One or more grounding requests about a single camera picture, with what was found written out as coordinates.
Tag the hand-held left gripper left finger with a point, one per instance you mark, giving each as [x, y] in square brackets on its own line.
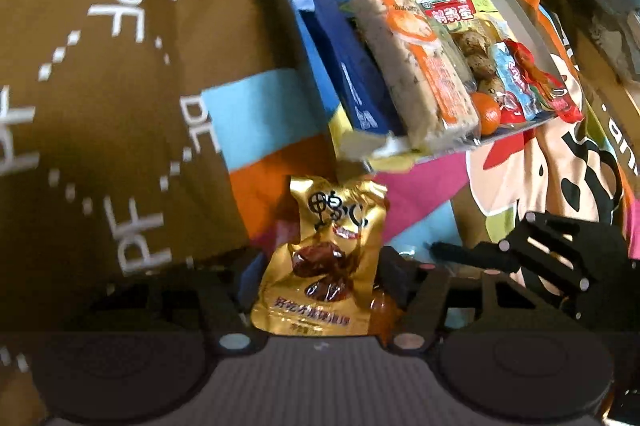
[250, 281]

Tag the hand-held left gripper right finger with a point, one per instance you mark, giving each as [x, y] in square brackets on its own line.
[397, 268]

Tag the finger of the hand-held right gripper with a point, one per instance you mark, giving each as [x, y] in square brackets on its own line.
[520, 251]

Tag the gold snack packet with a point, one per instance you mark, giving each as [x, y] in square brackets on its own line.
[320, 266]

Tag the small orange tangerine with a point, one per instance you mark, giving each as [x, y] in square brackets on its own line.
[486, 113]

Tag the red snack packet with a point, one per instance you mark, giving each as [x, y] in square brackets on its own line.
[550, 90]

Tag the light blue snack packet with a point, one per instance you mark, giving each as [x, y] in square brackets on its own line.
[515, 80]

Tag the orange white rice bar packet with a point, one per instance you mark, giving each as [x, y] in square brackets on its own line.
[415, 80]

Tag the dark blue snack packet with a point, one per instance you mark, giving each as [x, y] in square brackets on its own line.
[350, 70]

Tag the quail egg packet red label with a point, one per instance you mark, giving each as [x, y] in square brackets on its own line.
[475, 50]

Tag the colourful cartoon printed bedsheet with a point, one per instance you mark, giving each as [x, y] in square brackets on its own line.
[270, 115]

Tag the brown patterned quilt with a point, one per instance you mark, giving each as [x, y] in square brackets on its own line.
[100, 105]

